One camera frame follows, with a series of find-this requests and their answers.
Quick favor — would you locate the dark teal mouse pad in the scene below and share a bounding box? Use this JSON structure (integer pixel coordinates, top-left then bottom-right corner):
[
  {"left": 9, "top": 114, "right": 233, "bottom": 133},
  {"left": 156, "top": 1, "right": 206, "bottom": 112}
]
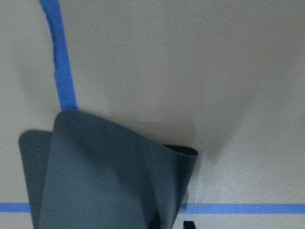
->
[{"left": 19, "top": 109, "right": 198, "bottom": 229}]

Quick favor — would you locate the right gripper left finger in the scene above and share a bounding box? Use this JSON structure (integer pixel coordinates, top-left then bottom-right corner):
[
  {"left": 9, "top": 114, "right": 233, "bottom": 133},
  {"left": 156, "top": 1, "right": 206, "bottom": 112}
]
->
[{"left": 149, "top": 215, "right": 160, "bottom": 229}]

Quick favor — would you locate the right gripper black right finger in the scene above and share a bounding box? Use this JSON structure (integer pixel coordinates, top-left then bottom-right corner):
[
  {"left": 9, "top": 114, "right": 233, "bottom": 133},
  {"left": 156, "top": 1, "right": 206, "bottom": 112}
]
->
[{"left": 183, "top": 221, "right": 196, "bottom": 229}]

